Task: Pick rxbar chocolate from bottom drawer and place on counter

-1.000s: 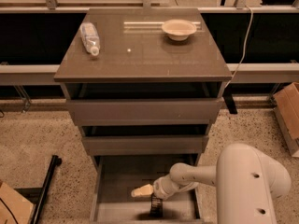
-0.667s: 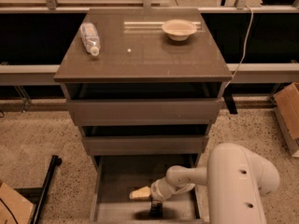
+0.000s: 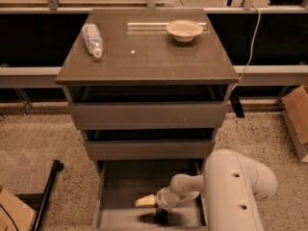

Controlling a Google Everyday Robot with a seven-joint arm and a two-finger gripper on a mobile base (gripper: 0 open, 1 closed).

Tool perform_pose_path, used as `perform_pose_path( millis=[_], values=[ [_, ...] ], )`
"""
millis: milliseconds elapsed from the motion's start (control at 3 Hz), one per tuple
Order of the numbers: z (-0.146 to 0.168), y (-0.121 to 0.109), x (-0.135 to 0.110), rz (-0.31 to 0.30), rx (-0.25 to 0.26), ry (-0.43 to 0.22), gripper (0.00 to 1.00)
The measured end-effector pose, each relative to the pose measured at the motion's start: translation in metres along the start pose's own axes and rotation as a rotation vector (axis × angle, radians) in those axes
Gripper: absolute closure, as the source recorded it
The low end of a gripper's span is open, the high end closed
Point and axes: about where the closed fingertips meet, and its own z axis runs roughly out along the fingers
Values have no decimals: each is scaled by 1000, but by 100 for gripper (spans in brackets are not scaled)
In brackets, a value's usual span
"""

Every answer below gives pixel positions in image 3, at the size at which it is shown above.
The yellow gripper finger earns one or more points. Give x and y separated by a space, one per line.
147 201

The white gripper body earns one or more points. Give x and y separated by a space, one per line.
163 198

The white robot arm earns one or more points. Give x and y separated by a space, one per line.
231 184

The grey bottom drawer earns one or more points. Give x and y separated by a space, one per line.
123 182

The grey drawer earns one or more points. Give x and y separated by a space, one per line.
153 144
123 182
133 108

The grey middle drawer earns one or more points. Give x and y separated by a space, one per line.
153 144

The grey top drawer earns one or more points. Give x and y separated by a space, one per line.
133 108

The grey drawer cabinet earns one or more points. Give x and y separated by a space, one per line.
138 51

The cardboard box at left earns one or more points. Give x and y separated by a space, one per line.
15 215

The cardboard box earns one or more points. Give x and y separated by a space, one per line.
296 119
15 215

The cardboard box at right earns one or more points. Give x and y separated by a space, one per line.
296 119

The white paper bowl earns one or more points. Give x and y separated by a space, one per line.
184 30

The clear plastic water bottle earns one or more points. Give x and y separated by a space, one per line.
93 40

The black metal stand frame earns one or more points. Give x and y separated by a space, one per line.
39 201

